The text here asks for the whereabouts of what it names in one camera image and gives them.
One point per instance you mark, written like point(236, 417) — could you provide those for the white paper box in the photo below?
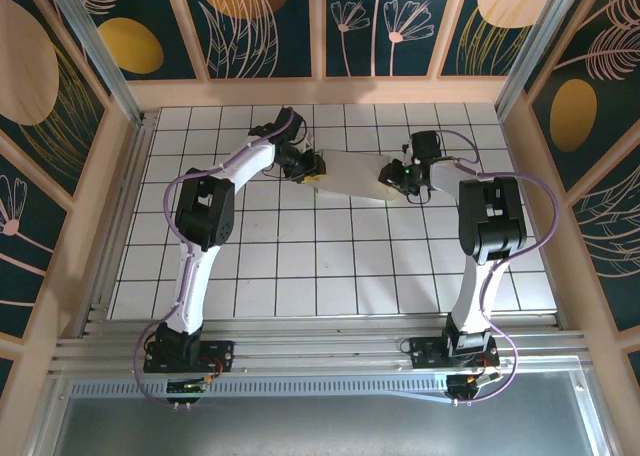
point(355, 173)

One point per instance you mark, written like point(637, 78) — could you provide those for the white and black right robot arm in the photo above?
point(475, 291)

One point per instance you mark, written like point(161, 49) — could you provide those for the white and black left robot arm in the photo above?
point(192, 286)

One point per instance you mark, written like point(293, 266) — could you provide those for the grey metal sheet panel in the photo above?
point(320, 426)

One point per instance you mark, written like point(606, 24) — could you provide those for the aluminium rail frame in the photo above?
point(310, 346)

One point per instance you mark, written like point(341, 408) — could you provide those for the aluminium corner post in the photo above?
point(100, 61)
point(530, 51)

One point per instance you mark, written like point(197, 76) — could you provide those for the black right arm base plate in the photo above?
point(425, 351)

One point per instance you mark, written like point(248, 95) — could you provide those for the aluminium side rail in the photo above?
point(122, 211)

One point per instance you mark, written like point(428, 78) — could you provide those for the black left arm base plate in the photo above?
point(220, 356)

